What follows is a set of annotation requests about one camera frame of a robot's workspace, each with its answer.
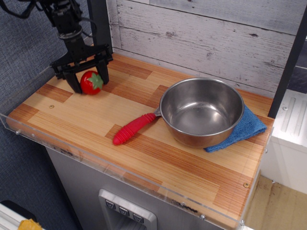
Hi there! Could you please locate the red plastic toy strawberry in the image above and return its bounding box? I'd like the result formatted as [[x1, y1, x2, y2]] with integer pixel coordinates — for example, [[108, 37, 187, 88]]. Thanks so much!
[[80, 70, 104, 95]]

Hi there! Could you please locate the dark left shelf post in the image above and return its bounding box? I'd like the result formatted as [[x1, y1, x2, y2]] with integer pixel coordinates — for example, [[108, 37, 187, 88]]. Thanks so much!
[[87, 0, 113, 64]]

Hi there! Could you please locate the dark right shelf post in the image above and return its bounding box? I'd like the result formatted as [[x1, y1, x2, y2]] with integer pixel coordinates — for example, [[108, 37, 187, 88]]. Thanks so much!
[[268, 8, 307, 118]]

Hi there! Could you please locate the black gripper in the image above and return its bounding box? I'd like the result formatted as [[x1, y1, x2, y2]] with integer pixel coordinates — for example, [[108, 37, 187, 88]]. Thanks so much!
[[50, 39, 109, 93]]

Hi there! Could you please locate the white ribbed appliance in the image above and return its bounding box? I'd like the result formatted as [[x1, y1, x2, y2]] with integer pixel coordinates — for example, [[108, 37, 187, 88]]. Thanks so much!
[[260, 90, 307, 194]]

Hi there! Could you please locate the blue folded cloth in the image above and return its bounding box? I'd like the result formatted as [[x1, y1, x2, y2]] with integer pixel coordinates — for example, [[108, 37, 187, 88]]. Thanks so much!
[[204, 105, 267, 153]]

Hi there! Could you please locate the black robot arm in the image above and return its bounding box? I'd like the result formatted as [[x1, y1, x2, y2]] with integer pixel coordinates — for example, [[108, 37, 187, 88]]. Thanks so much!
[[40, 0, 113, 94]]

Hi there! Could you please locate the silver dispenser button panel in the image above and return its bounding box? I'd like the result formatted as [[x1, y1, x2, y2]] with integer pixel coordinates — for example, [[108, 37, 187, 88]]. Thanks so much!
[[98, 189, 158, 230]]

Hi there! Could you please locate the clear acrylic table guard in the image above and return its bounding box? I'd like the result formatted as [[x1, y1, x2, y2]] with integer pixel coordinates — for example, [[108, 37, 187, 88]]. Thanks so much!
[[0, 33, 274, 230]]

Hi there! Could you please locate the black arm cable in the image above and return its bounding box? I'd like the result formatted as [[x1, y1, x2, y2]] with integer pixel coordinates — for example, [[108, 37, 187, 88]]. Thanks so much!
[[0, 0, 98, 40]]

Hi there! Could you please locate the grey toy fridge cabinet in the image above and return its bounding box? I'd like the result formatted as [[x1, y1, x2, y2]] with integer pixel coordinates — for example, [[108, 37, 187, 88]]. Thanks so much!
[[47, 148, 219, 230]]

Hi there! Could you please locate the dark shelf post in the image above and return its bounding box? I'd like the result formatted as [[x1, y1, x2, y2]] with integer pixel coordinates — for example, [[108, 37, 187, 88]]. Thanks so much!
[[268, 8, 307, 118], [87, 0, 113, 64]]

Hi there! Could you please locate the stainless pot with red handle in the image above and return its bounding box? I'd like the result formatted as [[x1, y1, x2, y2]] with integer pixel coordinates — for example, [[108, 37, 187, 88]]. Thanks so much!
[[113, 78, 245, 148]]

